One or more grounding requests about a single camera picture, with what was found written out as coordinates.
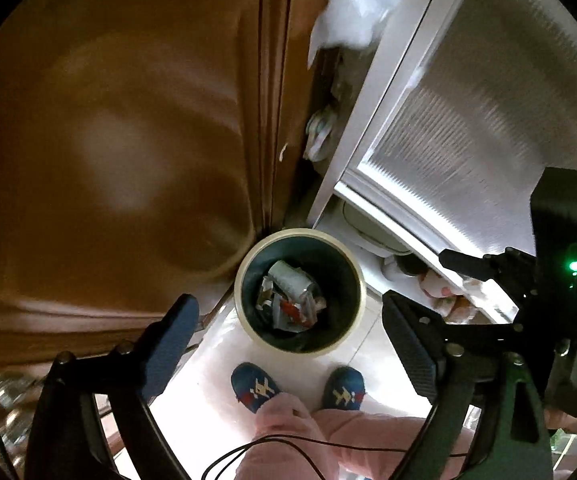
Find round trash bin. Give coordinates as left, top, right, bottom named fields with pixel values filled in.
left=234, top=229, right=367, bottom=356

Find right blue slipper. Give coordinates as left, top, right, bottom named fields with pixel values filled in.
left=321, top=366, right=366, bottom=411

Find red snack packet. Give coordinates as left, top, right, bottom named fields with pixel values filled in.
left=280, top=300, right=303, bottom=324

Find pink trouser legs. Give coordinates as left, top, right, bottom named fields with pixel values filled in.
left=233, top=391, right=475, bottom=480

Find crumpled clear plastic bag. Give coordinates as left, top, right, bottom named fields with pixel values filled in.
left=307, top=0, right=400, bottom=66

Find left blue slipper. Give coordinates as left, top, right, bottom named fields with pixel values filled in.
left=231, top=362, right=281, bottom=414

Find blue slipper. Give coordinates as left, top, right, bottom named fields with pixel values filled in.
left=231, top=362, right=281, bottom=414
left=321, top=366, right=366, bottom=411

